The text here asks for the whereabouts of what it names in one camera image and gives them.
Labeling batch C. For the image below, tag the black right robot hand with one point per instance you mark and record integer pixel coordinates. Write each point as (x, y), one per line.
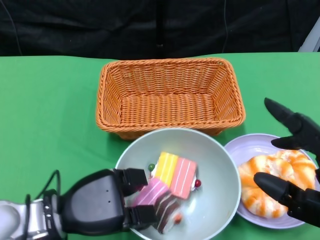
(305, 132)

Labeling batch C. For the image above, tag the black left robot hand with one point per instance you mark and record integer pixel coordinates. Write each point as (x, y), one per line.
(95, 200)

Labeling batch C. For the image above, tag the orange wicker basket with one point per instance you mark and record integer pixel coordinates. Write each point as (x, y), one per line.
(170, 107)

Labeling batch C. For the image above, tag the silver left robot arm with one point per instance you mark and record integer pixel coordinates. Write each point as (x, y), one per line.
(12, 215)

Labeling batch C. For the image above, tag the black backdrop curtain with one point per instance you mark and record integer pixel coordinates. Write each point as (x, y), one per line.
(75, 25)

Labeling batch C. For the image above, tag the pink striped cake slice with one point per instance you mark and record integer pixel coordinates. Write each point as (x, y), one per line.
(150, 192)

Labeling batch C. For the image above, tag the white metal frame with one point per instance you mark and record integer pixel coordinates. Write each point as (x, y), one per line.
(312, 42)

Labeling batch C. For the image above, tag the pale green bowl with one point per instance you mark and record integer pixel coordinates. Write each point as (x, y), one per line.
(212, 175)

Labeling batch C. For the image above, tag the black vertical pole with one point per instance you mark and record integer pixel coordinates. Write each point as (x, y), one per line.
(160, 25)

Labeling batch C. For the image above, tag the brown chocolate cake slice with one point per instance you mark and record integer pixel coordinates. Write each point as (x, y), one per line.
(167, 210)

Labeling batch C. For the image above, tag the salmon striped cake slice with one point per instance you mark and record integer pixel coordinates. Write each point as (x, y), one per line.
(183, 177)

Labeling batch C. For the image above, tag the lavender plate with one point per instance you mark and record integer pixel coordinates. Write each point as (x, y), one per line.
(240, 147)

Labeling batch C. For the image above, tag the green tablecloth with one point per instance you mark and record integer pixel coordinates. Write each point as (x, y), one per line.
(37, 100)

